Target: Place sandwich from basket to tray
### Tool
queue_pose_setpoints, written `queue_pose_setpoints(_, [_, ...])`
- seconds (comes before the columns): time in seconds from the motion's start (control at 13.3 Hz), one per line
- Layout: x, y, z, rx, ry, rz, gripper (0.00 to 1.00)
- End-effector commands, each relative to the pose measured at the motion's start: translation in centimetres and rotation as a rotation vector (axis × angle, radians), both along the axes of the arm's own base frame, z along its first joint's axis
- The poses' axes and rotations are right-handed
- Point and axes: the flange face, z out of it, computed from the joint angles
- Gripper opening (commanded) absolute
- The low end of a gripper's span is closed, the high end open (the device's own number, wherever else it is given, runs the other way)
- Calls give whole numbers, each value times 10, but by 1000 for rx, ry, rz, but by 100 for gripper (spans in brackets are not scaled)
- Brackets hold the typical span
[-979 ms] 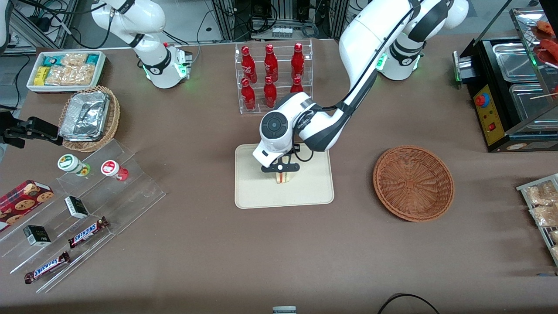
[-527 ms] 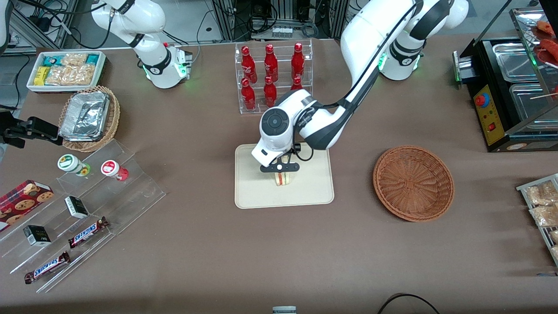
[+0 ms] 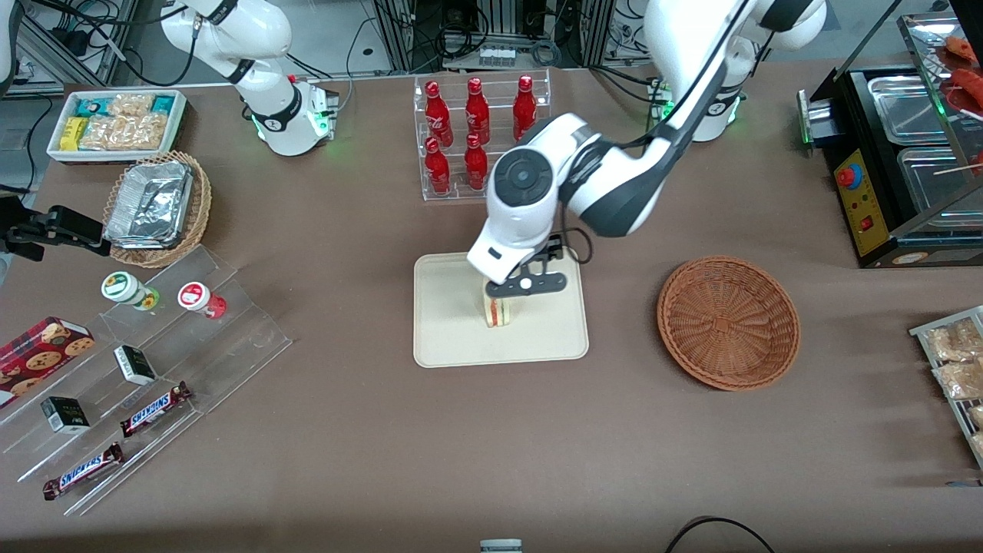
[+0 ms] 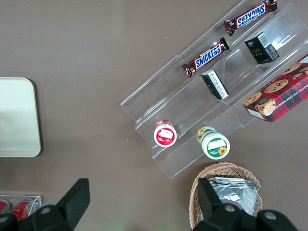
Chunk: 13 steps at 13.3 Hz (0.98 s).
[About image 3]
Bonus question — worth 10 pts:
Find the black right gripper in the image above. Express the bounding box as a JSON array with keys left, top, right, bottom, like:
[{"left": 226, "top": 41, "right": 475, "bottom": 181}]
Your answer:
[{"left": 0, "top": 201, "right": 111, "bottom": 262}]

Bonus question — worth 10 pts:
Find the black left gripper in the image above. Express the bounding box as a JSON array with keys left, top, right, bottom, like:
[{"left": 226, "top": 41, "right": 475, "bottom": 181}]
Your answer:
[{"left": 534, "top": 237, "right": 567, "bottom": 277}]

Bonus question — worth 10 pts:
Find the silver foil tray stack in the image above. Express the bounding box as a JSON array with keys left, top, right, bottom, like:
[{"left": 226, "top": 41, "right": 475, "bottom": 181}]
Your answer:
[{"left": 104, "top": 160, "right": 194, "bottom": 250}]

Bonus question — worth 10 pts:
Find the beige plastic tray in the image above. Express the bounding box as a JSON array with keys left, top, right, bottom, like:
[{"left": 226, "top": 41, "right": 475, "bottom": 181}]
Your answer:
[{"left": 413, "top": 246, "right": 591, "bottom": 369}]

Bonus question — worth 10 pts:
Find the light oval wicker basket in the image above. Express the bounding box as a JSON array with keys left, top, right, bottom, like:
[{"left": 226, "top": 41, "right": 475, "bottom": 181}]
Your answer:
[{"left": 102, "top": 150, "right": 213, "bottom": 270}]

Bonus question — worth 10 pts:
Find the brown round wicker basket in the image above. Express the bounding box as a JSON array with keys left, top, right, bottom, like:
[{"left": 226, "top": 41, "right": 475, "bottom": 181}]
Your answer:
[{"left": 657, "top": 256, "right": 802, "bottom": 392}]

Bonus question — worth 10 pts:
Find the green lid snack cup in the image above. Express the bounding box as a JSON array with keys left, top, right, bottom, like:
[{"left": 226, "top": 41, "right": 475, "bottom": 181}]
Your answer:
[{"left": 101, "top": 270, "right": 161, "bottom": 312}]

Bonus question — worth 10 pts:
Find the white plastic snack bin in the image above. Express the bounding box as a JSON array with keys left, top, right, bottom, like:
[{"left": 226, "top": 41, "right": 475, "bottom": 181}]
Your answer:
[{"left": 46, "top": 89, "right": 188, "bottom": 166}]

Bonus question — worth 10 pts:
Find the red plaid cookie box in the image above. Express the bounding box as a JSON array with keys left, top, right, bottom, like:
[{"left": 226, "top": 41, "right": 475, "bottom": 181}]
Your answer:
[{"left": 0, "top": 316, "right": 97, "bottom": 409}]

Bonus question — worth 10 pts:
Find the clear acrylic bottle rack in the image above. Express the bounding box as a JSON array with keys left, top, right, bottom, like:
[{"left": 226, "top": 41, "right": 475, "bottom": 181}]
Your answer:
[{"left": 413, "top": 68, "right": 552, "bottom": 203}]

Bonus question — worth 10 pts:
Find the red lid snack cup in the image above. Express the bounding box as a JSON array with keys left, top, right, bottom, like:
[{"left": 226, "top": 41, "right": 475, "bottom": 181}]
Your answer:
[{"left": 177, "top": 281, "right": 227, "bottom": 320}]

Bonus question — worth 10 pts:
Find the small black box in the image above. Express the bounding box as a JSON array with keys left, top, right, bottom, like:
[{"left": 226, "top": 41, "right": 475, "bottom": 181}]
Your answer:
[
  {"left": 41, "top": 396, "right": 91, "bottom": 435},
  {"left": 114, "top": 345, "right": 157, "bottom": 386}
]

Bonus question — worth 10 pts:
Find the brown Snickers bar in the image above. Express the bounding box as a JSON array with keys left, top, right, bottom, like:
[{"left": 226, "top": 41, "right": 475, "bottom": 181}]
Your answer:
[
  {"left": 119, "top": 382, "right": 193, "bottom": 439},
  {"left": 42, "top": 442, "right": 124, "bottom": 502}
]

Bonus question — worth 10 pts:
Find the clear acrylic stepped display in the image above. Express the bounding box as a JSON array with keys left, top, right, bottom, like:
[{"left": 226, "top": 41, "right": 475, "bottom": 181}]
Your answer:
[{"left": 0, "top": 244, "right": 294, "bottom": 517}]

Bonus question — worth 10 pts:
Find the black food warmer machine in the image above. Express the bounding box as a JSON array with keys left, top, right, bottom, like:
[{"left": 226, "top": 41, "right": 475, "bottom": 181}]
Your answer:
[{"left": 797, "top": 12, "right": 983, "bottom": 270}]

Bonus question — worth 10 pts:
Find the steel food pan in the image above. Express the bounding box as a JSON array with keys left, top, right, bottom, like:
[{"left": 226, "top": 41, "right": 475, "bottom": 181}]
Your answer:
[
  {"left": 897, "top": 146, "right": 983, "bottom": 214},
  {"left": 868, "top": 75, "right": 949, "bottom": 145}
]

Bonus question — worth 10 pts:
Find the red sausage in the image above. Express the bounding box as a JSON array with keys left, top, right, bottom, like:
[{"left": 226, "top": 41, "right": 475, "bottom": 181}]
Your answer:
[
  {"left": 949, "top": 69, "right": 983, "bottom": 118},
  {"left": 946, "top": 35, "right": 981, "bottom": 67}
]

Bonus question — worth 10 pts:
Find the black floor cable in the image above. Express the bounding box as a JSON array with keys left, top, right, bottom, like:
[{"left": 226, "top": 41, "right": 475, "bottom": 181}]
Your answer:
[{"left": 664, "top": 516, "right": 776, "bottom": 553}]

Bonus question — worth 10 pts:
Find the metal wire rack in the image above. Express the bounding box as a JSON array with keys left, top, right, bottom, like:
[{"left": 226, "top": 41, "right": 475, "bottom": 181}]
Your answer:
[{"left": 909, "top": 306, "right": 983, "bottom": 471}]

